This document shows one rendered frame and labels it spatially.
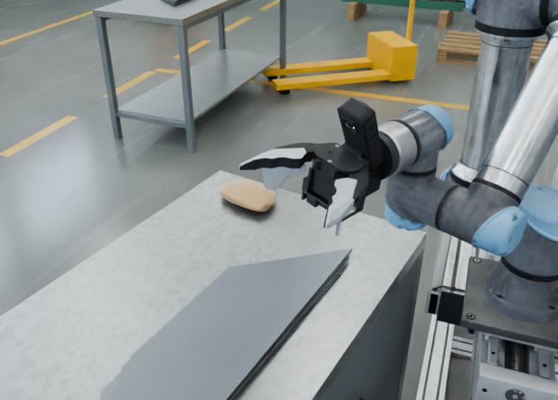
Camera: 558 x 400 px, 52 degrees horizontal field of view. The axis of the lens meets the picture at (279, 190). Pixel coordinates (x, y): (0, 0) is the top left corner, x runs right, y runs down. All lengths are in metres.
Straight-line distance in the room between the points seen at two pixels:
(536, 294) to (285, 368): 0.49
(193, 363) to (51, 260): 2.29
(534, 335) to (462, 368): 1.10
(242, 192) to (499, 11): 0.73
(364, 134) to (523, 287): 0.57
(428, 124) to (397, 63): 4.62
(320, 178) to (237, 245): 0.57
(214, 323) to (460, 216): 0.48
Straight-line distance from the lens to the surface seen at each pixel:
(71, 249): 3.28
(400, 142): 0.82
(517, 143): 0.89
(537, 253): 1.14
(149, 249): 1.31
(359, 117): 0.70
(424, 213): 0.90
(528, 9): 1.02
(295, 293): 1.13
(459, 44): 6.53
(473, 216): 0.86
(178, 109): 4.32
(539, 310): 1.20
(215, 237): 1.33
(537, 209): 1.11
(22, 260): 3.29
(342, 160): 0.74
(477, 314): 1.20
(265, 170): 0.76
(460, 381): 2.22
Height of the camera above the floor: 1.80
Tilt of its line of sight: 30 degrees down
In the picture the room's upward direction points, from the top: straight up
